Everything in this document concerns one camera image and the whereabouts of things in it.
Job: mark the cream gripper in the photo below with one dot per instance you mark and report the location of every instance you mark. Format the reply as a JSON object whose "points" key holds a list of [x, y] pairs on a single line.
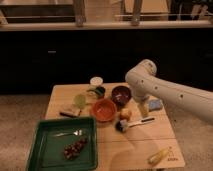
{"points": [[144, 109]]}

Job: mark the dark red grape bunch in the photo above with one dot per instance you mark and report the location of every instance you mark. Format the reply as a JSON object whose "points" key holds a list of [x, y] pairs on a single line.
{"points": [[73, 150]]}

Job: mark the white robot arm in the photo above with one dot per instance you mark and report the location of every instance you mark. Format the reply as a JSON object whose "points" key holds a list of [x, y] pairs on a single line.
{"points": [[143, 82]]}

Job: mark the blue sponge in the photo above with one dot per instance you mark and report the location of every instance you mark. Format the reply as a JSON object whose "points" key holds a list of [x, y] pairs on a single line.
{"points": [[155, 104]]}

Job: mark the dark maroon bowl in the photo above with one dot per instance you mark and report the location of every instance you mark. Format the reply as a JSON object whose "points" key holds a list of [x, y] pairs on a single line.
{"points": [[121, 95]]}

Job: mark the wooden table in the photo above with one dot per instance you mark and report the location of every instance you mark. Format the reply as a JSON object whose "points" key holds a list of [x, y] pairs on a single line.
{"points": [[127, 151]]}

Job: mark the orange bowl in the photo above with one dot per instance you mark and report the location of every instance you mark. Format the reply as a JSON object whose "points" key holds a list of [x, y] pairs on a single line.
{"points": [[103, 110]]}

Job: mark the dark green mug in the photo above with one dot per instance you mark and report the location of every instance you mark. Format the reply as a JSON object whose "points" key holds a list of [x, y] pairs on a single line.
{"points": [[99, 91]]}

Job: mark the white lidded cup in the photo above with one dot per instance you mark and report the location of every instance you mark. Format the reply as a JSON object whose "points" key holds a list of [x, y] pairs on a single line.
{"points": [[96, 81]]}

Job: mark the yellow banana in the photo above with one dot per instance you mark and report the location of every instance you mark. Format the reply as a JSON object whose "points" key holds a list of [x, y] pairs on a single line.
{"points": [[158, 157]]}

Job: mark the light green cup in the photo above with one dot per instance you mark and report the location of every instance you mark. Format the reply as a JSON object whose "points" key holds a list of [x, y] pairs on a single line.
{"points": [[80, 101]]}

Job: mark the silver fork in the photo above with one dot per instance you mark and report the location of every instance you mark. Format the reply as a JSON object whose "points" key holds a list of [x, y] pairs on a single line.
{"points": [[75, 133]]}

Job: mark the green plastic tray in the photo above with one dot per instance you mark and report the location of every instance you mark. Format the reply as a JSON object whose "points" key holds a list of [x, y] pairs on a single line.
{"points": [[47, 152]]}

